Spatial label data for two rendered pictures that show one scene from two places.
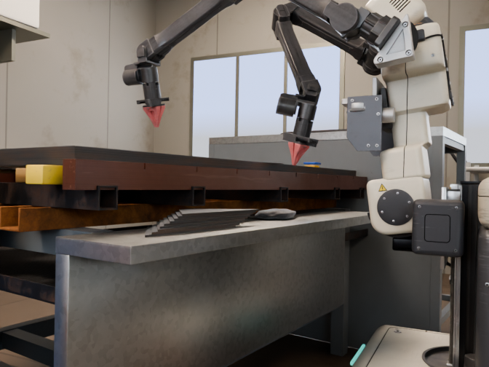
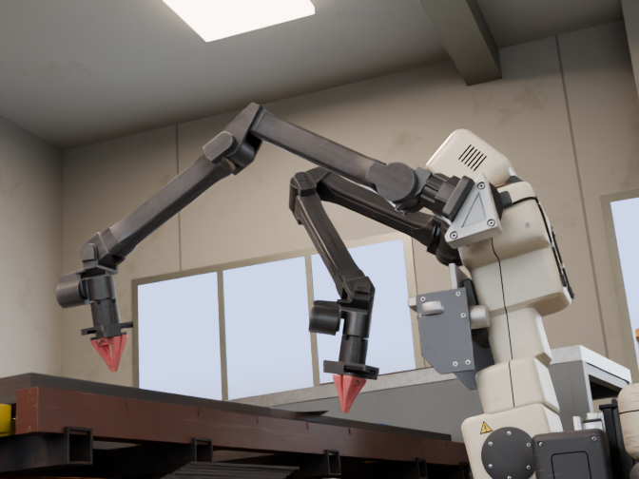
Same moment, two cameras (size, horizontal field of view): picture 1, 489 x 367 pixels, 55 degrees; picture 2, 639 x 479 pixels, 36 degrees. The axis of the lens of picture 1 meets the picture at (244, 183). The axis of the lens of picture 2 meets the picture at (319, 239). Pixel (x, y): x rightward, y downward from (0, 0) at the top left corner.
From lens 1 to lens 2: 0.47 m
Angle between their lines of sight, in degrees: 18
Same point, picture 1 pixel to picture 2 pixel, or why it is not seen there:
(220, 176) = (232, 426)
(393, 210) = (506, 460)
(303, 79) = (346, 277)
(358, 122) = (435, 331)
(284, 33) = (310, 212)
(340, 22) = (391, 189)
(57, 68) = not seen: outside the picture
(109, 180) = (80, 421)
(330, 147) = (403, 399)
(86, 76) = not seen: outside the picture
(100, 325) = not seen: outside the picture
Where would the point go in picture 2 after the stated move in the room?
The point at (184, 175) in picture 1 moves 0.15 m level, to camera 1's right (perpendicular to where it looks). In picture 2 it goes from (181, 419) to (274, 413)
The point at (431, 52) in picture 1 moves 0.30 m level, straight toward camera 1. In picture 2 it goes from (525, 221) to (508, 168)
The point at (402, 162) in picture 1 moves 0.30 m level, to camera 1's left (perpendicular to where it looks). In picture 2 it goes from (509, 385) to (348, 394)
